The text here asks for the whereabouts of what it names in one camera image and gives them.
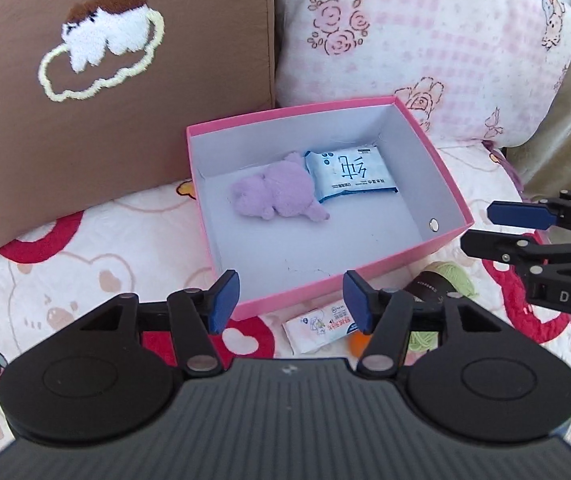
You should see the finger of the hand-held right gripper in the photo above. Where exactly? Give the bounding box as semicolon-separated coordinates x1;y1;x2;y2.
486;190;571;241
460;230;571;267

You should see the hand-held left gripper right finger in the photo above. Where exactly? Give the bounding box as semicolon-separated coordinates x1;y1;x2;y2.
344;270;503;378

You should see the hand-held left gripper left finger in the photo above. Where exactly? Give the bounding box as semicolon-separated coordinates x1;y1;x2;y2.
79;269;241;378

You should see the orange makeup sponge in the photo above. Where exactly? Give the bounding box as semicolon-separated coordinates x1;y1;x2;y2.
346;332;372;356

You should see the green yarn ball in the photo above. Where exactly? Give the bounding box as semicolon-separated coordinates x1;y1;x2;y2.
403;261;476;356

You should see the small white tissue pack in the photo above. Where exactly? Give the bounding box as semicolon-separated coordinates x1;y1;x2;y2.
282;301;361;356

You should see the pink cardboard box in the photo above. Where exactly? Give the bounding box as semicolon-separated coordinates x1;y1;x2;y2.
185;96;475;321

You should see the purple plush toy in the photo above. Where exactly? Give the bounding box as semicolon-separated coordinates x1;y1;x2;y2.
229;151;331;223

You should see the blue wet wipes pack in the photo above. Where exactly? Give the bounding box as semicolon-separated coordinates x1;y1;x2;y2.
304;144;400;204

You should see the bear printed blanket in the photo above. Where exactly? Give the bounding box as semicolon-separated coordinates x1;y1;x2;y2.
0;140;571;461

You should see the brown embroidered pillow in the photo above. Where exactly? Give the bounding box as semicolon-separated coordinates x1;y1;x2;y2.
0;0;276;266

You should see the pink checked pillow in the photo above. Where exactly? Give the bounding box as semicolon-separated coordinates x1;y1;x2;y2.
272;0;571;148

